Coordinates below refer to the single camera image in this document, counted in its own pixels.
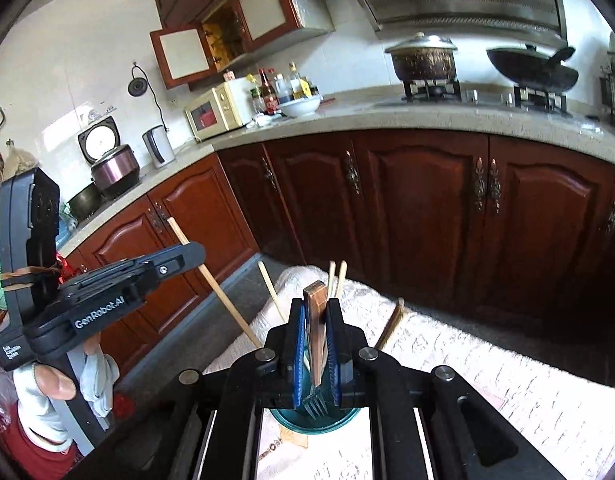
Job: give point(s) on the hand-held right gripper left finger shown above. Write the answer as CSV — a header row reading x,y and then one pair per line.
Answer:
x,y
300,355

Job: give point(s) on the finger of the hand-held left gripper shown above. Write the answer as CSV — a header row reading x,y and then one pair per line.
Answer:
x,y
177,260

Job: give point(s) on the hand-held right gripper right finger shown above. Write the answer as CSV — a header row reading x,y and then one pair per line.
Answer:
x,y
333,360

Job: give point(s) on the light wooden chopstick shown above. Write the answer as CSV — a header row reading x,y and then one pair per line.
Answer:
x,y
332,280
227,305
341,280
272,292

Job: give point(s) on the person's left hand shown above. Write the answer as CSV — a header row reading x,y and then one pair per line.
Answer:
x,y
52,385

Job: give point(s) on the dark metal bowl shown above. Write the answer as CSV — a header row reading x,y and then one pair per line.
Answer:
x,y
84,202

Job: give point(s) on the dark wooden chopsticks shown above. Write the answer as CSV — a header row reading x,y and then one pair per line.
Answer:
x,y
393,320

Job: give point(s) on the tan paper piece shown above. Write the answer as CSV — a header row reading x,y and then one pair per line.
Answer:
x,y
297,441

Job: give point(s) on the rice cooker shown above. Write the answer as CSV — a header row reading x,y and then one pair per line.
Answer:
x,y
114,170

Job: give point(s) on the white electric kettle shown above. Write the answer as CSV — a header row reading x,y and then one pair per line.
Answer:
x,y
158,150

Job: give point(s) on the white textured cloth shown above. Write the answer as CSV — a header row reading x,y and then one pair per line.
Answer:
x,y
462,340

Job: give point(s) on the cream microwave oven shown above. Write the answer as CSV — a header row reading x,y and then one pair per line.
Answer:
x,y
222,105

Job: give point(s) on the red wooden base cabinets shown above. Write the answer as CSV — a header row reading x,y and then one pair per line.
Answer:
x,y
417,210

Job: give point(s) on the green label bottle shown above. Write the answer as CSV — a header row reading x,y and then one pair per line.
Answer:
x,y
257,97

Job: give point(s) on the red label dark bottle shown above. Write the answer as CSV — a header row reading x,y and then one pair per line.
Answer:
x,y
268,92

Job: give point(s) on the white ceramic bowl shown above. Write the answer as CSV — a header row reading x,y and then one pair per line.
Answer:
x,y
300,106

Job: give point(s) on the yellow oil bottle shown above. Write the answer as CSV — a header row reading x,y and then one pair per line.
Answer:
x,y
297,85

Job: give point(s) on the grey stone countertop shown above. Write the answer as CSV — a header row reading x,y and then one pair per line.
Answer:
x,y
337,120

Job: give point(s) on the gas stove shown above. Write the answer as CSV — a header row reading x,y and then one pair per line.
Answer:
x,y
437,91

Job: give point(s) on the brown pot with metal lid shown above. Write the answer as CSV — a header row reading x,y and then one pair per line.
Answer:
x,y
422,62

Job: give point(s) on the black wok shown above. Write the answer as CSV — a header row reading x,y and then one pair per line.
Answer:
x,y
527,72

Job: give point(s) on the wooden wall cabinet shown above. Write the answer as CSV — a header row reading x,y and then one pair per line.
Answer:
x,y
267,5

